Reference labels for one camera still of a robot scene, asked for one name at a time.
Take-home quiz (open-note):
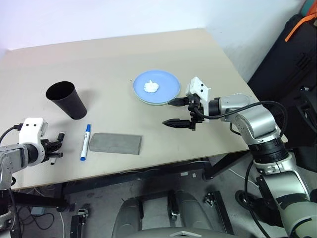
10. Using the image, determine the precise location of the black metal table frame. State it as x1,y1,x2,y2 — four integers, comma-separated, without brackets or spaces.
11,148,251,211

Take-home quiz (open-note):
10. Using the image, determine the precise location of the orange strap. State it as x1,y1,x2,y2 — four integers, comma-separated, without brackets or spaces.
284,13,317,43

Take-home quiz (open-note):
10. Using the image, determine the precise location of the white marker with blue cap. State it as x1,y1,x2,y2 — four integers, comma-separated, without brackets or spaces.
79,123,92,162

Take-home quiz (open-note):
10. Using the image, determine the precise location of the black floor stand rail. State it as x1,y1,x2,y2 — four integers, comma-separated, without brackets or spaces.
204,190,235,236
70,207,90,238

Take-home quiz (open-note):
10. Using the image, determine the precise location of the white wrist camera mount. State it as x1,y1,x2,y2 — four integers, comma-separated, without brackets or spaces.
185,76,211,118
18,117,49,165

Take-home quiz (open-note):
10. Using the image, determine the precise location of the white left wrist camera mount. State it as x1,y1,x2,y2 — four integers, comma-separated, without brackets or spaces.
18,117,49,165

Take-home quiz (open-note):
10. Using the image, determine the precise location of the white tissue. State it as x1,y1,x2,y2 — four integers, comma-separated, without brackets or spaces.
143,79,159,94

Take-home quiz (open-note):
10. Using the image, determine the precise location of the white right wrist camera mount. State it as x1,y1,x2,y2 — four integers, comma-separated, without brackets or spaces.
185,76,211,118

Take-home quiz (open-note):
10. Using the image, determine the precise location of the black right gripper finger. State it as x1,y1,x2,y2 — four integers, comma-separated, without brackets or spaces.
162,119,192,129
166,97,190,107

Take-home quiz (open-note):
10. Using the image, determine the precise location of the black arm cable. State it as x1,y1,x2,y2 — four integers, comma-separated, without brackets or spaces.
194,100,289,144
0,124,22,147

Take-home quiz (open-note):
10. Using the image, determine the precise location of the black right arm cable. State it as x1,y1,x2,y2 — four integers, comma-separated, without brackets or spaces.
194,100,289,144

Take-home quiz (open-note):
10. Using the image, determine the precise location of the large black equipment case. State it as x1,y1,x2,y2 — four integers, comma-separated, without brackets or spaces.
247,13,317,174

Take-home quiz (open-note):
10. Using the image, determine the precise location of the gray glasses case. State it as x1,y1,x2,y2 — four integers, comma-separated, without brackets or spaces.
89,132,143,156

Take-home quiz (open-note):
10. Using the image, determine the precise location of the white floor cable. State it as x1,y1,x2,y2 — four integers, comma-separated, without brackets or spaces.
229,168,260,189

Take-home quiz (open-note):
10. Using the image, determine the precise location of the gray robot torso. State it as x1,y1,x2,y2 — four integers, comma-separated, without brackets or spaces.
135,228,228,238

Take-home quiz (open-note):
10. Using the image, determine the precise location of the gray rounded robot leg shell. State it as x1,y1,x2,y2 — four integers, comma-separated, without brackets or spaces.
173,190,220,233
111,197,146,238

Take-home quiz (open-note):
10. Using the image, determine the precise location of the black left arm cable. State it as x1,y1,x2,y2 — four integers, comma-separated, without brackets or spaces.
0,124,22,147

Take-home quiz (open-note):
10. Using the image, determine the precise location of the light blue plate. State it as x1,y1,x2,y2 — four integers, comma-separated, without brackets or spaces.
133,70,181,104

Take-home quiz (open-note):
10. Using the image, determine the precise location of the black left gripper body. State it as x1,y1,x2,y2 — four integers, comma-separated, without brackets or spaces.
41,138,62,162

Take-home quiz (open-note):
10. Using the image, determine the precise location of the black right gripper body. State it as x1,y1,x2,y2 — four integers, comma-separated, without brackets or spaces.
187,96,206,131

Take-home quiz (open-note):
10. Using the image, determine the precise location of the light green plate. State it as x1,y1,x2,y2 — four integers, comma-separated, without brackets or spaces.
133,95,174,107

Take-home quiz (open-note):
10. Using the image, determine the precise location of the black plastic cup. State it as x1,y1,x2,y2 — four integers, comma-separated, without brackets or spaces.
45,81,88,120

